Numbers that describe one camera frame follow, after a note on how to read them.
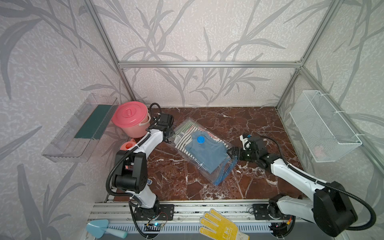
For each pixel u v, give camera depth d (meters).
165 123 0.72
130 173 0.46
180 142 0.97
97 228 0.69
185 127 1.05
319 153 0.72
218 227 0.69
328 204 0.41
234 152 0.76
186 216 0.73
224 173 0.87
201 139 0.96
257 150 0.65
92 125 0.69
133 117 0.91
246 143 0.75
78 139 0.65
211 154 0.91
